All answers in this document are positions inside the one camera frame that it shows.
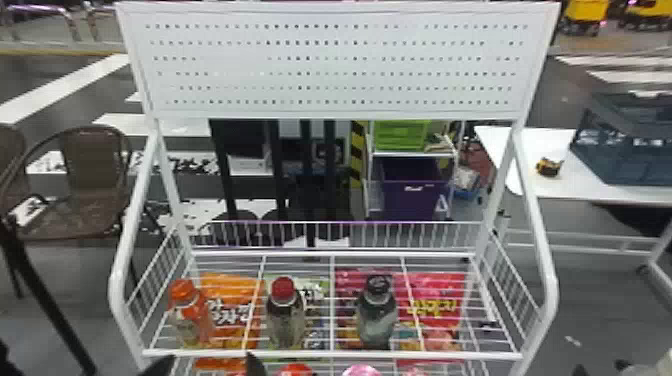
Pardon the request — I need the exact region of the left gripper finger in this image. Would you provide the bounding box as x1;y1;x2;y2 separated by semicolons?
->
244;351;269;376
137;354;177;376

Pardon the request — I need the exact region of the red bottle cap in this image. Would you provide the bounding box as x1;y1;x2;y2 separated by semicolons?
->
274;363;316;376

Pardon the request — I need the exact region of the red capped bottle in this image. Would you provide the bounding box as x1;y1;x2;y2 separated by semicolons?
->
264;275;307;351

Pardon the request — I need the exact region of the orange bottle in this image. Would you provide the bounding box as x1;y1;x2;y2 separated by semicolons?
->
166;278;218;349

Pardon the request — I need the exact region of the orange snack packet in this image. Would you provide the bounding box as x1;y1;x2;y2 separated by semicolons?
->
193;272;267;372

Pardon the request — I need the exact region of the dark green bottle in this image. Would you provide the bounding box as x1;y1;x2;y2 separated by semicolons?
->
355;273;400;351

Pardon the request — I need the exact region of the red snack packet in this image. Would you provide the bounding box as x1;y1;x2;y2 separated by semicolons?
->
334;268;470;370

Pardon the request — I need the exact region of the brown chair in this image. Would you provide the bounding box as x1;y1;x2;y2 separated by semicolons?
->
0;124;155;376

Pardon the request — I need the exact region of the purple crate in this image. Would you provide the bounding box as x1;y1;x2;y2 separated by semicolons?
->
377;156;451;222

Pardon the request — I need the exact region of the green basket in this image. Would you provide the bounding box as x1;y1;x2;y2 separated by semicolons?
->
373;120;433;154

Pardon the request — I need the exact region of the yellow tape measure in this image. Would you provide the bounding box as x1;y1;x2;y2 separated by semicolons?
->
535;156;566;179

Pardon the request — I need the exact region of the white side table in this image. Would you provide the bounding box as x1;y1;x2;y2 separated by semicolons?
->
474;125;672;300

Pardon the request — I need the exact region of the blue basket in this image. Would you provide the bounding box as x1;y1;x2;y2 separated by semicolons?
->
569;91;672;188

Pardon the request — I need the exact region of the striped post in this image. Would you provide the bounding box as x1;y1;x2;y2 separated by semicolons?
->
348;120;369;186

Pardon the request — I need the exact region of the white wire rack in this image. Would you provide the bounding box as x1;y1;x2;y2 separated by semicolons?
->
107;0;562;376

